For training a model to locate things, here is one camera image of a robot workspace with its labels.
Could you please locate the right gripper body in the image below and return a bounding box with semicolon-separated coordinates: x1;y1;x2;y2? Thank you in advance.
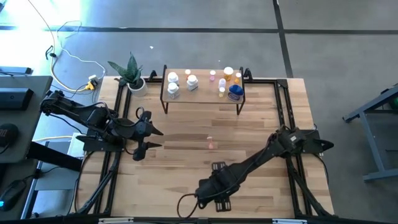
195;169;242;208

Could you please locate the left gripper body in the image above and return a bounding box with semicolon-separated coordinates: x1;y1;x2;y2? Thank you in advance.
132;107;154;162

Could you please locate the translucent bottle white ribbed cap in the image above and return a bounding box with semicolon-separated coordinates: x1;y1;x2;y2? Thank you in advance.
167;82;180;100

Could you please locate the Tums bottle blue lid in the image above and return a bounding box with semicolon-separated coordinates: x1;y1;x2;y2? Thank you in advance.
226;83;244;102

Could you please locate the snake plant in white pot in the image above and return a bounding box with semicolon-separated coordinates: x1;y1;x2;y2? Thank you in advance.
107;51;149;98

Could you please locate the white and yellow power plug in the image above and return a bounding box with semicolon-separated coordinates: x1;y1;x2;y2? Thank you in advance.
86;73;99;91

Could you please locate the white box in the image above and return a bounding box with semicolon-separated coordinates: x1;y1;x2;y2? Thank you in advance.
67;132;90;158

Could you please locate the black desk beam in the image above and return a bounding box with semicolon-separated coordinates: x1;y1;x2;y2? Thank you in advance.
27;141;83;172

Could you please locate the grey flat panel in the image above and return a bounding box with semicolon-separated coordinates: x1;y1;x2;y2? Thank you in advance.
33;140;82;191

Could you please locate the grey desk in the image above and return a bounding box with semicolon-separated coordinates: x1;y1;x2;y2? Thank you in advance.
0;75;53;164

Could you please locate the black box on desk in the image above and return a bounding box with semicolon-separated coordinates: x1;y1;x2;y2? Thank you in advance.
0;88;34;111

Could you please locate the black round pad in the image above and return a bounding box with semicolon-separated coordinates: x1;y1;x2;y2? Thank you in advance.
0;123;19;147

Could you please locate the black flat device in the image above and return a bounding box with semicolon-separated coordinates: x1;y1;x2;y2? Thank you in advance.
0;66;34;75

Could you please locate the black computer mouse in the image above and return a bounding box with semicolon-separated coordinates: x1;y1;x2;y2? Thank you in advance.
0;179;26;213

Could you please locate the blue-grey metal stand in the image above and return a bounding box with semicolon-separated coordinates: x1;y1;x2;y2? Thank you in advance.
343;84;398;183

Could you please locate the wooden shelf black metal frame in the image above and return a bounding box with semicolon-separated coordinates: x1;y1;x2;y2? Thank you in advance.
159;64;253;116

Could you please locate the white cable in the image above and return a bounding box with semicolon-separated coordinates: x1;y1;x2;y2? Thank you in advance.
55;20;106;72

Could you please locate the black aluminium table frame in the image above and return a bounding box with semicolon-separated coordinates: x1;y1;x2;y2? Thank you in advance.
74;67;335;222

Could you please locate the short black cable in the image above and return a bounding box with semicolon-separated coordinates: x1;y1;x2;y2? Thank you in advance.
45;45;58;60

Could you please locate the yellow cable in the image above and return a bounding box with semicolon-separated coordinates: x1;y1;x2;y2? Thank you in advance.
27;0;94;93

